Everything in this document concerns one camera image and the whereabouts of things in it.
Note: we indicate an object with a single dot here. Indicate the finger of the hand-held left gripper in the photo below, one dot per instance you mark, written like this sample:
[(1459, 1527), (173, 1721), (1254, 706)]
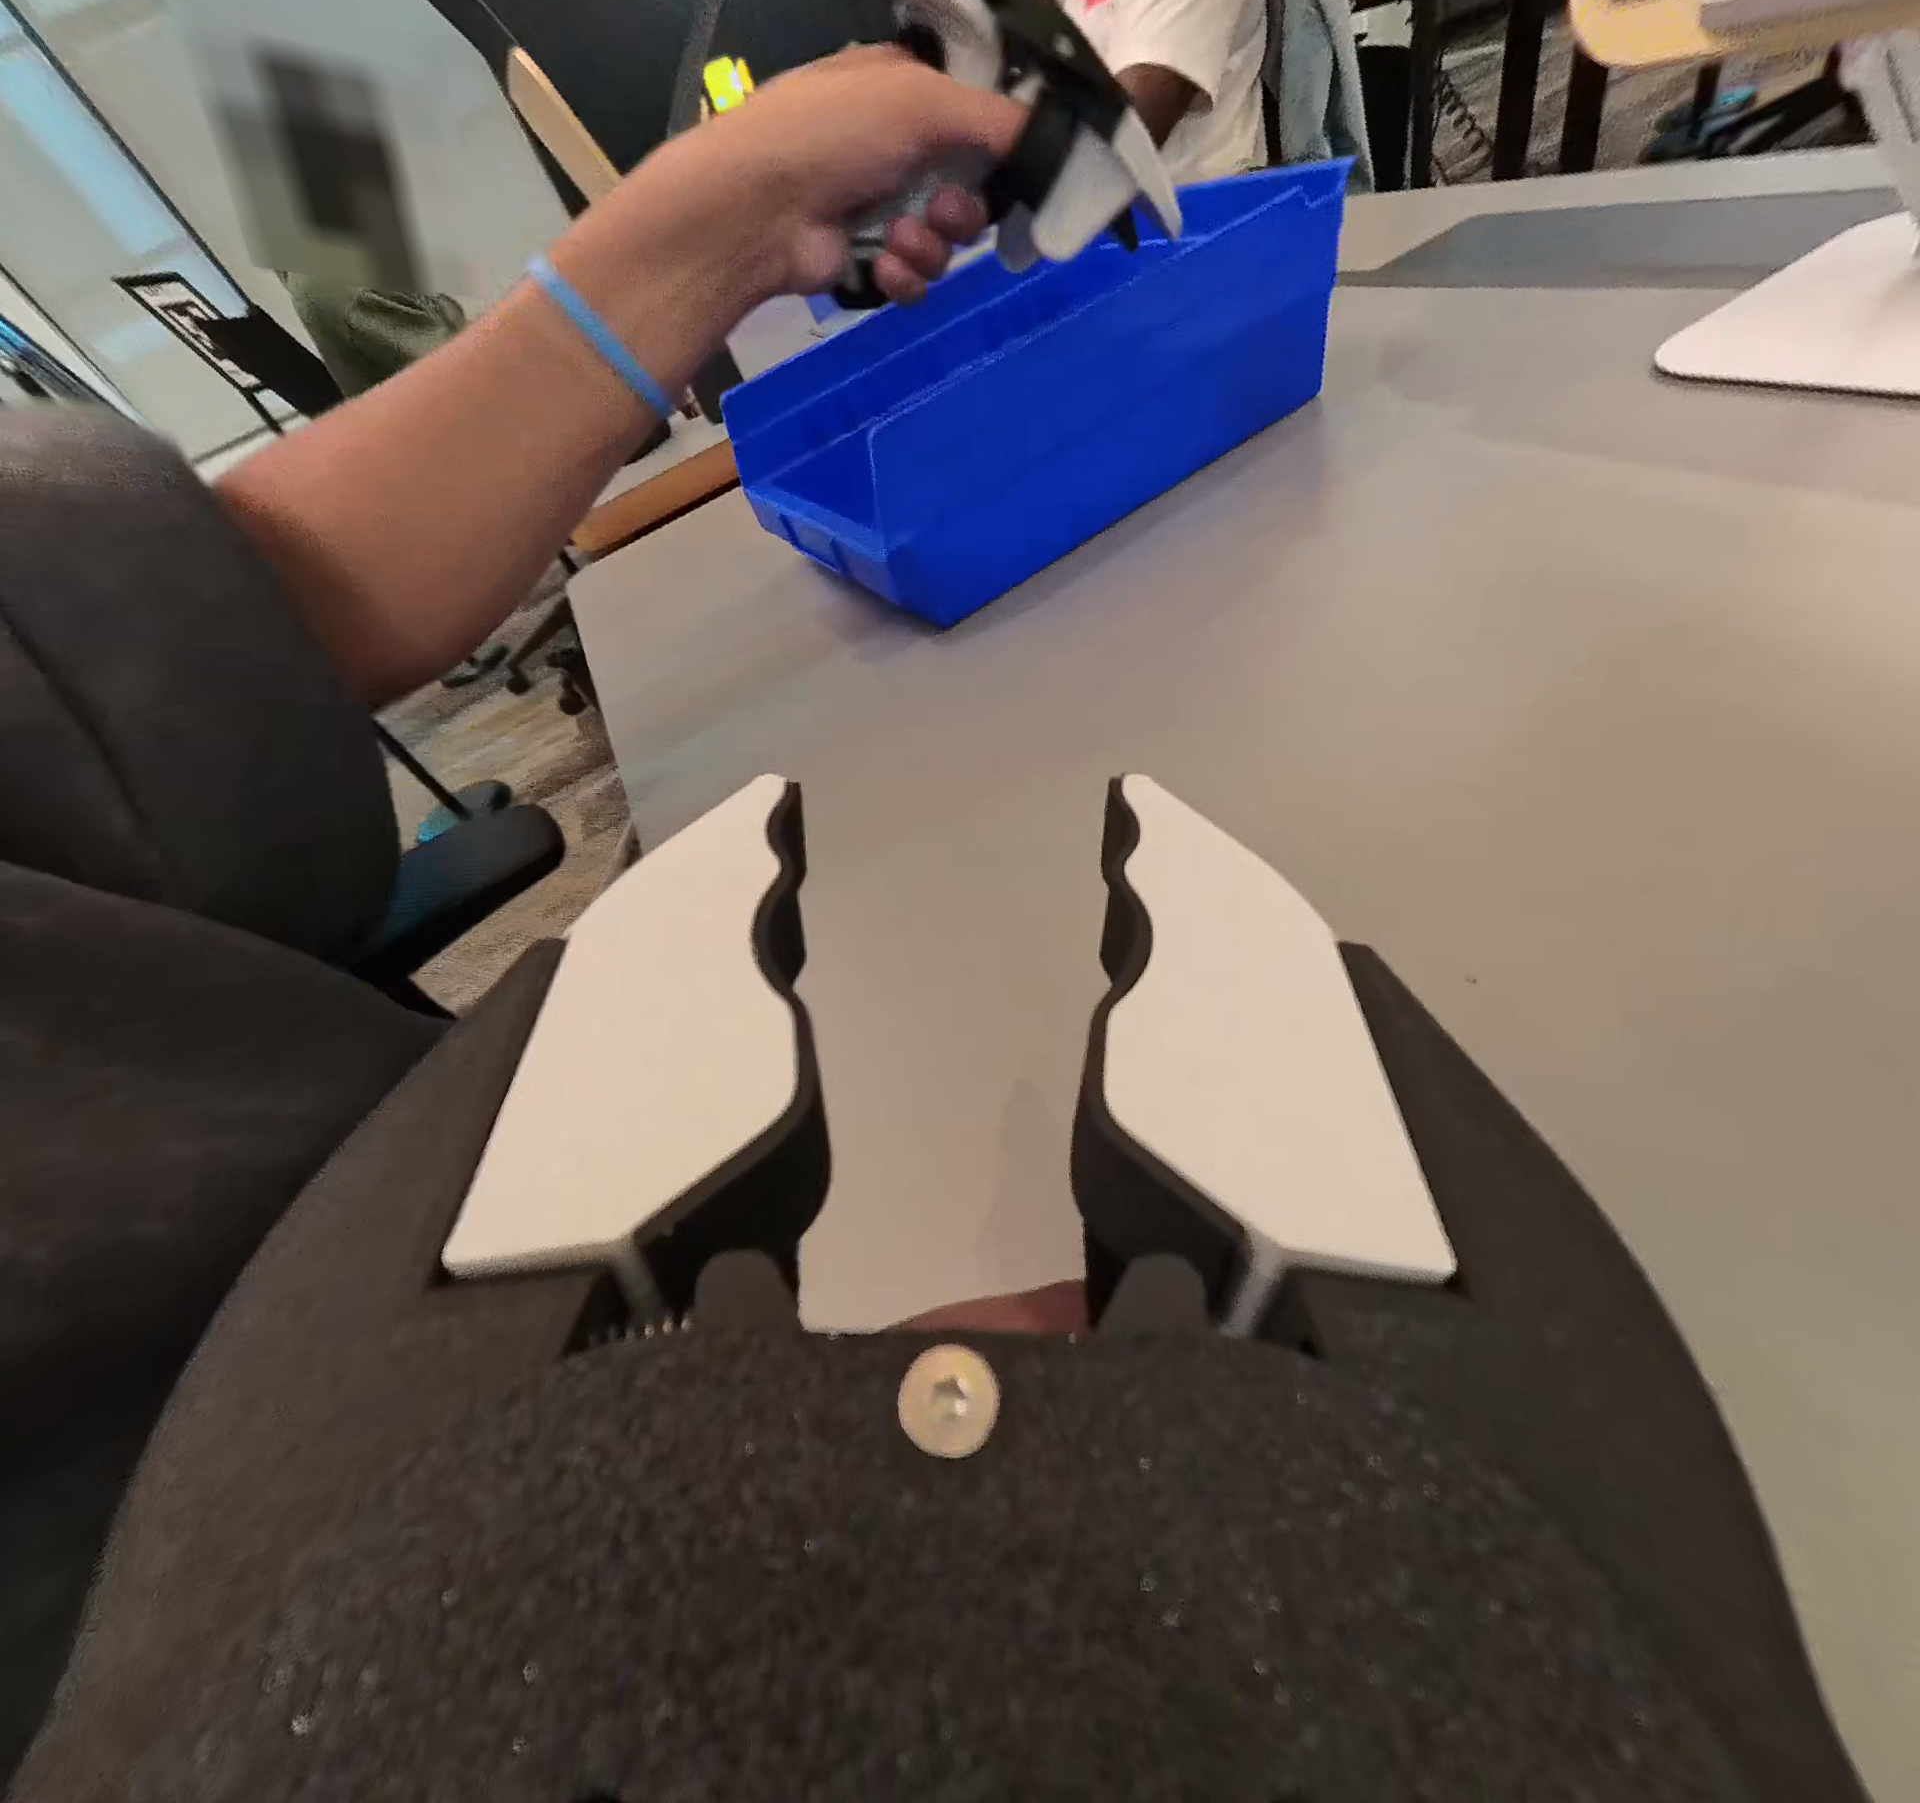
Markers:
[(1153, 176), (1081, 206)]

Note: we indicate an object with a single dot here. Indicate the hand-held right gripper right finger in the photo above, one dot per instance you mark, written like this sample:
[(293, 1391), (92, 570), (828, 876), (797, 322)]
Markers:
[(1260, 1083)]

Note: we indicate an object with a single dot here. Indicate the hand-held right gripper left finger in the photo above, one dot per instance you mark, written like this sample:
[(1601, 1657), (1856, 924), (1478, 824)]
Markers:
[(645, 1067)]

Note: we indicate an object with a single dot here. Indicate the blue plastic bin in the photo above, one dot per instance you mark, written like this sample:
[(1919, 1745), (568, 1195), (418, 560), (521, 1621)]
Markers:
[(1051, 438)]

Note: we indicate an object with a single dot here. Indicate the person's left forearm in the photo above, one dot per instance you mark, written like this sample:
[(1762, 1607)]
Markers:
[(450, 482)]

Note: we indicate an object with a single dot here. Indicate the dark grey desk mat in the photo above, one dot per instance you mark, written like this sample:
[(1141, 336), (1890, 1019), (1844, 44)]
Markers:
[(1575, 242)]

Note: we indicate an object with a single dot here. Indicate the grey desk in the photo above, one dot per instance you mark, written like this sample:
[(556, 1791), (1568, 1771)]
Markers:
[(1500, 708)]

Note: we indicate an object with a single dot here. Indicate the person's left hand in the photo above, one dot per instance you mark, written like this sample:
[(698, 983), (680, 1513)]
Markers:
[(781, 168)]

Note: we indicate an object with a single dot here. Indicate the blue denim jacket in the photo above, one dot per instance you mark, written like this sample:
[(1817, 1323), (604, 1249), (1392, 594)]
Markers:
[(1320, 62)]

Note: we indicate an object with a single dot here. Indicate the black office chair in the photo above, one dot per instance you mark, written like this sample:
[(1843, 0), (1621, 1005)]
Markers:
[(480, 874)]

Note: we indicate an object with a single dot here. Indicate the tripod stand with teal base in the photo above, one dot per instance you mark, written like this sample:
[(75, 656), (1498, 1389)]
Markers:
[(458, 816)]

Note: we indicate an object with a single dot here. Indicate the black wheeled chair base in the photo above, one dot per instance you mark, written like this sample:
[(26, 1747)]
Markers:
[(525, 656)]

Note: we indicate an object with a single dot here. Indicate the blue wristband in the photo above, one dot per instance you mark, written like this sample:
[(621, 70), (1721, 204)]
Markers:
[(601, 332)]

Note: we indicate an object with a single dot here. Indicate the person's grey sweatshirt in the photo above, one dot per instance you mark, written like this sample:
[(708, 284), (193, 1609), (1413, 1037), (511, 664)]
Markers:
[(150, 1007)]

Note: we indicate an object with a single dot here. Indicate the white tablet stand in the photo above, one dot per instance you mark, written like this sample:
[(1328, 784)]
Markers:
[(1800, 332)]

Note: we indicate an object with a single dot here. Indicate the black white marker sign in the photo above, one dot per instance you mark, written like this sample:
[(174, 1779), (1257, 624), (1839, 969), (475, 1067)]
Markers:
[(224, 340)]

